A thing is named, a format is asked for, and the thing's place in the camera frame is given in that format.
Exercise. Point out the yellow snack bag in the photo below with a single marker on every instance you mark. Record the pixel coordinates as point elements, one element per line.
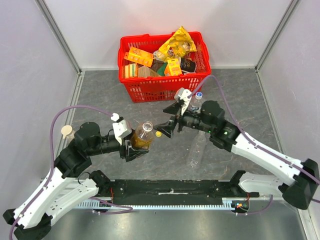
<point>178,45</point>

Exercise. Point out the green package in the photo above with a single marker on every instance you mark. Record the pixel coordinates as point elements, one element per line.
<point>161,70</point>

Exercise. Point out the clear plastic bottle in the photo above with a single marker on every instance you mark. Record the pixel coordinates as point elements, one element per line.
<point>196,151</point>

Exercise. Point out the orange box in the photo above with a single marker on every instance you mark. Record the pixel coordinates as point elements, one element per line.
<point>173,68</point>
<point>139,56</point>

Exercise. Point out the small yellow bottle cap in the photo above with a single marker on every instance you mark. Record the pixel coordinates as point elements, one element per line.
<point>158,134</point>

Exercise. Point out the wooden block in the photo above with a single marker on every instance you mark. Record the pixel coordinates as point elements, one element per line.
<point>145,72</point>

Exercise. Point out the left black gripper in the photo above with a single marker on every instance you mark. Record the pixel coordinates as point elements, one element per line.
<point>132,153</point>

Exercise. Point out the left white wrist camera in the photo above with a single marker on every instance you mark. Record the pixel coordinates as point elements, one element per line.
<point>121,128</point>

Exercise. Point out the clear wrapped snack pack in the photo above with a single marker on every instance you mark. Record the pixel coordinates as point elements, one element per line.
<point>159,56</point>

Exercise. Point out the orange box left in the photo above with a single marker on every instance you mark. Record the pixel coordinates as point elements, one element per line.
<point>139,56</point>

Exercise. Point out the white cable duct rail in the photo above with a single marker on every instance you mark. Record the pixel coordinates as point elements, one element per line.
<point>91,204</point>

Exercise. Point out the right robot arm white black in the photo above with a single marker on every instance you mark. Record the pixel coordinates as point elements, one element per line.
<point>299,180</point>

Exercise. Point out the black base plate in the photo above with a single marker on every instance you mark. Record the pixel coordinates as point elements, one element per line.
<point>173,192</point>

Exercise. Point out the orange box right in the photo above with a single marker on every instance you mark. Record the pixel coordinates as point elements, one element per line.
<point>173,68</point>

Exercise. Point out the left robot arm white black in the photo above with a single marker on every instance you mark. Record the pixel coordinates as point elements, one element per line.
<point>35,217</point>

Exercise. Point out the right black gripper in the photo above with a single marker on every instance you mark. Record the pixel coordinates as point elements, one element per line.
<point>178,121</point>

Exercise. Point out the clear bottle blue cap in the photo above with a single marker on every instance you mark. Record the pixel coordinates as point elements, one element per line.
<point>196,102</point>

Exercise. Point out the striped sponge pack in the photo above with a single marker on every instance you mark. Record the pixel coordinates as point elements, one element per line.
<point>130,71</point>

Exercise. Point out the red plastic shopping basket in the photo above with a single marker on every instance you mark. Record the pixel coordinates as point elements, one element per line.
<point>149,84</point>

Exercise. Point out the beige bottle round cap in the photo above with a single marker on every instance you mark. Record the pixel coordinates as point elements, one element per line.
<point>68,133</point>

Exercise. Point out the yellow tea bottle red label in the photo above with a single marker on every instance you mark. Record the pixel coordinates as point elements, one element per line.
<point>144,135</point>

